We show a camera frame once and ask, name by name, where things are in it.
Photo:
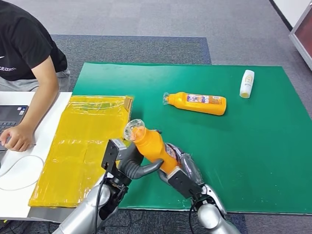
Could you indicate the white table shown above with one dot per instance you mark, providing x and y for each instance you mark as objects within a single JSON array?
[{"x": 14, "y": 200}]

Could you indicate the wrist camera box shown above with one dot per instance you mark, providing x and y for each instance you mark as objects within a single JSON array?
[
  {"x": 183, "y": 184},
  {"x": 112, "y": 155}
]

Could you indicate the person's forearm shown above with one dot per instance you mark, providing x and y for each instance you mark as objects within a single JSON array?
[{"x": 41, "y": 97}]

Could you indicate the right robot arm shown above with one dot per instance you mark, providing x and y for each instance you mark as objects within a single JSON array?
[{"x": 214, "y": 219}]

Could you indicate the person's hand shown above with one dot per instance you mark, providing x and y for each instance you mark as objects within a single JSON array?
[{"x": 16, "y": 137}]

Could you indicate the dark laptop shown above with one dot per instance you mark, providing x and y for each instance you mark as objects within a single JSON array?
[{"x": 10, "y": 116}]

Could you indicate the white framed display panel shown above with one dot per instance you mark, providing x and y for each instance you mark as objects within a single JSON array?
[{"x": 304, "y": 32}]

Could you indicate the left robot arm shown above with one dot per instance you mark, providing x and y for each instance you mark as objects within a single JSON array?
[{"x": 82, "y": 213}]

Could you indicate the green table mat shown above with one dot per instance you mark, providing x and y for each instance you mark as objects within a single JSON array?
[{"x": 243, "y": 155}]

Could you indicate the yellow film covered cardboard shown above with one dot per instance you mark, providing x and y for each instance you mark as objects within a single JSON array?
[{"x": 82, "y": 151}]

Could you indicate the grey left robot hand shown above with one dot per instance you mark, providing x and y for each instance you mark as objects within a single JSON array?
[{"x": 131, "y": 164}]

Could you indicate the person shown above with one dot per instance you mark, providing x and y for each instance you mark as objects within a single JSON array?
[{"x": 22, "y": 42}]

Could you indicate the orange bottle with clear cap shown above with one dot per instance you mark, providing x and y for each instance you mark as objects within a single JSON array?
[
  {"x": 153, "y": 148},
  {"x": 195, "y": 103}
]

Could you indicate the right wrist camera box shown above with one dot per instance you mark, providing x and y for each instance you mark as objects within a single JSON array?
[{"x": 183, "y": 184}]

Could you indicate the small white bottle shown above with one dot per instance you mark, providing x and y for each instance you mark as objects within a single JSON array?
[{"x": 246, "y": 84}]

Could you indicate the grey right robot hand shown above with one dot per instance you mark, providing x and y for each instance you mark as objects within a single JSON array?
[{"x": 189, "y": 168}]

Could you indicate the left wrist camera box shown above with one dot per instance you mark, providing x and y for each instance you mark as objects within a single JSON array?
[{"x": 112, "y": 155}]

